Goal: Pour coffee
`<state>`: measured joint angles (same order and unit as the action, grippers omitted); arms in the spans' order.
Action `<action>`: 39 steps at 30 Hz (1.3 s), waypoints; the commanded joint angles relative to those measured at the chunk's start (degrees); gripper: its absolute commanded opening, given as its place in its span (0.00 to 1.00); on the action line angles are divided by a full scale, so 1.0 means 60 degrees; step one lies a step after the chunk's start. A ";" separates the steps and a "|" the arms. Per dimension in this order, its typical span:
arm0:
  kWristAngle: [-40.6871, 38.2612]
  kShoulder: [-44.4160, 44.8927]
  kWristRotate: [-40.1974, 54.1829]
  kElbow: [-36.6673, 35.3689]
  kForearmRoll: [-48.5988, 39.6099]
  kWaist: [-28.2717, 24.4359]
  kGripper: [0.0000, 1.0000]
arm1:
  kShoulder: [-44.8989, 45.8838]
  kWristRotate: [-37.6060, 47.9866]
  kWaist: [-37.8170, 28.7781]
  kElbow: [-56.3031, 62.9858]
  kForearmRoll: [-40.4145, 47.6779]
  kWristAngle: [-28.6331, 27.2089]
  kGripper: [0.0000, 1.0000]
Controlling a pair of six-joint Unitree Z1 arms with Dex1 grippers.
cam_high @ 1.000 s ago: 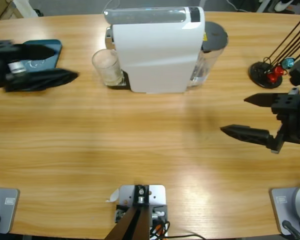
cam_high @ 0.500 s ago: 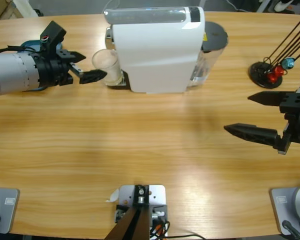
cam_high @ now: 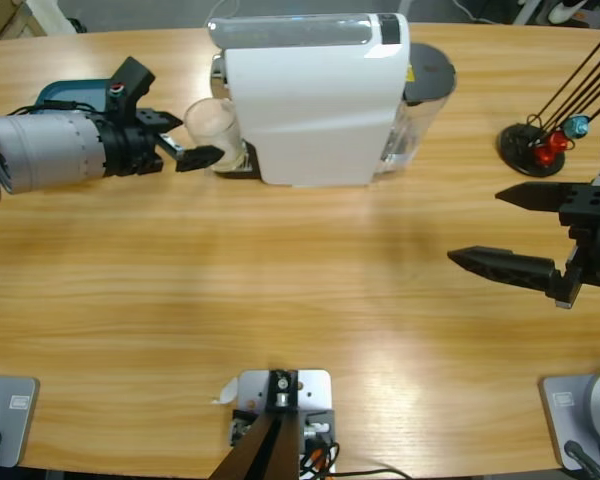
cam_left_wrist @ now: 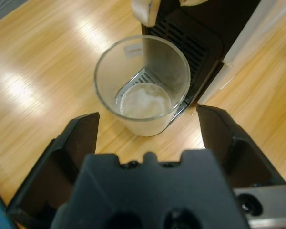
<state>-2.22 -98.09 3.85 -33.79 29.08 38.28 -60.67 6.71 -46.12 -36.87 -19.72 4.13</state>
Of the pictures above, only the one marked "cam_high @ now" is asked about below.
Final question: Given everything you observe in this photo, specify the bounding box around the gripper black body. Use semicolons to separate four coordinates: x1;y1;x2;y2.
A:
558;182;600;291
95;113;165;179

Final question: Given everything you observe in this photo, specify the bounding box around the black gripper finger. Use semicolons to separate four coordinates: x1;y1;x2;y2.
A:
157;133;226;174
494;182;564;214
447;244;586;310
135;107;184;135

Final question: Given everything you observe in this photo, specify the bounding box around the clear drinking glass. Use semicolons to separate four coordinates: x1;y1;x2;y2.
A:
183;97;246;174

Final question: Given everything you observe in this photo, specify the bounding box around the white capsule coffee machine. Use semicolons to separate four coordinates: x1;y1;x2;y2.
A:
207;12;412;189

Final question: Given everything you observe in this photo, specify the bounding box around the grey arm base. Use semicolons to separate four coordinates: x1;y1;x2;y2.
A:
538;368;600;471
0;374;41;469

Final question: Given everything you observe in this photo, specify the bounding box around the blue coffee capsule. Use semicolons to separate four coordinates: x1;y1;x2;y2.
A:
564;114;590;139

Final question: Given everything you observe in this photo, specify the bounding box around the black capsule stand with rods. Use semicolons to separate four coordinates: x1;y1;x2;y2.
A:
497;32;600;177

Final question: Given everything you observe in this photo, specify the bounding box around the teal plastic tray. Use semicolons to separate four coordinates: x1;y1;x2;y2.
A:
34;78;119;116

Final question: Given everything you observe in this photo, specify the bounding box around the clear water tank black lid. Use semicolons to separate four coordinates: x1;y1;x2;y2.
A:
374;42;458;175

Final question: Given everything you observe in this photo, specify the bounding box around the white background equipment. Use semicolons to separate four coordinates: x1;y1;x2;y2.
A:
509;0;600;29

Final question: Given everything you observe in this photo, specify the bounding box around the white paper tag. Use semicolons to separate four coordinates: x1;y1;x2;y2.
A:
209;377;240;406

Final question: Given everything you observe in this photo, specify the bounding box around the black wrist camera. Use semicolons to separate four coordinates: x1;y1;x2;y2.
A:
108;55;157;121

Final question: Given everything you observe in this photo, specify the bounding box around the thin white cable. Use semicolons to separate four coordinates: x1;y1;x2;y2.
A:
202;0;241;26

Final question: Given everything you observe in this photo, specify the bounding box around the white block with dark post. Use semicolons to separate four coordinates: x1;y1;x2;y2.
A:
214;368;339;480

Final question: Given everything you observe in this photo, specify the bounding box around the black cable at table edge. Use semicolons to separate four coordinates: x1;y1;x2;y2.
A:
337;467;411;480

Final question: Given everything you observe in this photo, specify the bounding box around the orange and black cable bundle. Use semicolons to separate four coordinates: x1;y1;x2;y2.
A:
298;439;342;476

